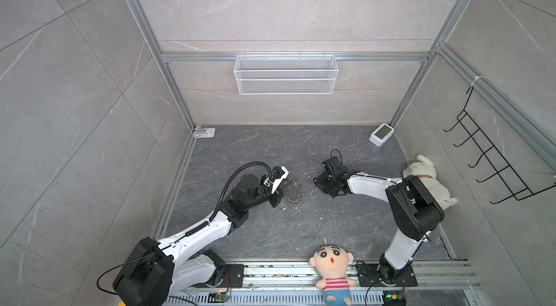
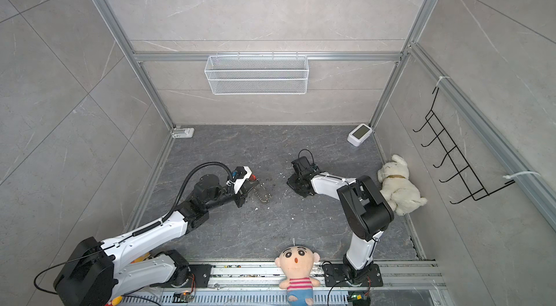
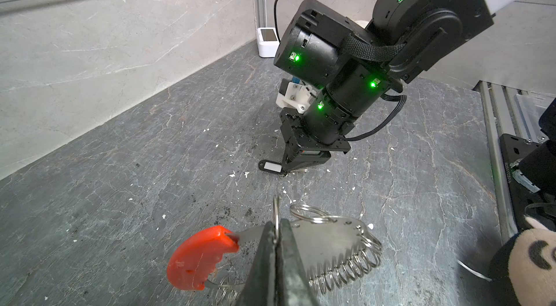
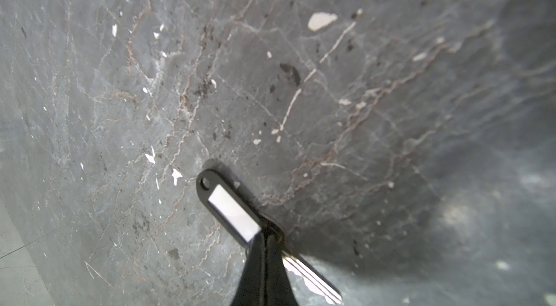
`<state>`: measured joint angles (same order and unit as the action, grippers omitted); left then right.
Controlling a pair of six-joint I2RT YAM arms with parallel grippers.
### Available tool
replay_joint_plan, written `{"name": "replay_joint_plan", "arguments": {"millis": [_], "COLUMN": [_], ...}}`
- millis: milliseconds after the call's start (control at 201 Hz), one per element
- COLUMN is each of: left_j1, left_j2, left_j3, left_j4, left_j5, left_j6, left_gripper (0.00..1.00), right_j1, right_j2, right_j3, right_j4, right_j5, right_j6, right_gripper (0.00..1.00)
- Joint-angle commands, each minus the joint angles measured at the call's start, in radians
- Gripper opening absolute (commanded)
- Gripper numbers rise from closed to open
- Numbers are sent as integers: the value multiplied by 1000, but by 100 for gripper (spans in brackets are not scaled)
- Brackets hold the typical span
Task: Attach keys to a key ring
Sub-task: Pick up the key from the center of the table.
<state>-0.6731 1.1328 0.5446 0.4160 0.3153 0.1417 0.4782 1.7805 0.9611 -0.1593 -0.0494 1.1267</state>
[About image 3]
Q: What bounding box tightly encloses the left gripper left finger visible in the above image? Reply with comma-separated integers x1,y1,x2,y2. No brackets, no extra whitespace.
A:
236,221,277,306

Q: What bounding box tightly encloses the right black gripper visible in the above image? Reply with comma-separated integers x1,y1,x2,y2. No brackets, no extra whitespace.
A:
280,108,351,173

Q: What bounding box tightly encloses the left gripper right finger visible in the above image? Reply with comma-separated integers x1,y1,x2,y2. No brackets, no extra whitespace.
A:
277,219,319,305

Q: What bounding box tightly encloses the small black key tag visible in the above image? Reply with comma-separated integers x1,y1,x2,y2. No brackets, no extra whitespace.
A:
258,160,283,174

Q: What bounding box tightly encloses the red-handled metal key ring holder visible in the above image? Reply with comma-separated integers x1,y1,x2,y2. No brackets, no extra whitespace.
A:
167,197,382,305

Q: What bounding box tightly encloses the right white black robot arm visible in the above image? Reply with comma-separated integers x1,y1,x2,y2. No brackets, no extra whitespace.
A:
259,0,515,174

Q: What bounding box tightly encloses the white digital clock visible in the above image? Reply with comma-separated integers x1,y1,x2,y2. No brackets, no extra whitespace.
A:
256,27,279,58

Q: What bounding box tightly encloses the black-haired plush doll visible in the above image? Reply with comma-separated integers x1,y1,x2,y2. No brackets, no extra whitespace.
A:
489,216,555,305

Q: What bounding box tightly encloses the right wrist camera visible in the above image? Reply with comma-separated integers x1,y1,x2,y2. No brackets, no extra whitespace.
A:
276,79,318,115

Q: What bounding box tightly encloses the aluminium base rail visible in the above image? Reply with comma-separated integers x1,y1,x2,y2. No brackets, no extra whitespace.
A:
476,81,555,240

